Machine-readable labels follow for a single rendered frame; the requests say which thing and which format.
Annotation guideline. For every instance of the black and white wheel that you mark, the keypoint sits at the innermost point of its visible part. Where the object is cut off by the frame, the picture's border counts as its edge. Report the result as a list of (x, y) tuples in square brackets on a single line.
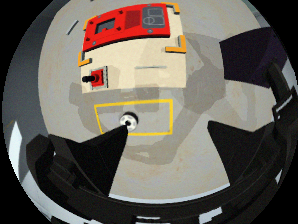
[(132, 117)]

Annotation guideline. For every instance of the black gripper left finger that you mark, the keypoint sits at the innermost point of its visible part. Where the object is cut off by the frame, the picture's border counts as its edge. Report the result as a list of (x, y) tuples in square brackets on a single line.
[(96, 158)]

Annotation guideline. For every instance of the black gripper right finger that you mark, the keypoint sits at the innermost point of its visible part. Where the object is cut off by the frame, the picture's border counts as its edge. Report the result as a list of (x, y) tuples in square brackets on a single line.
[(237, 147)]

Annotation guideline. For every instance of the grey flat bar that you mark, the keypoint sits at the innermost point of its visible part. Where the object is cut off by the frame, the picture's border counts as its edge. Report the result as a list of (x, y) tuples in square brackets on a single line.
[(71, 28)]

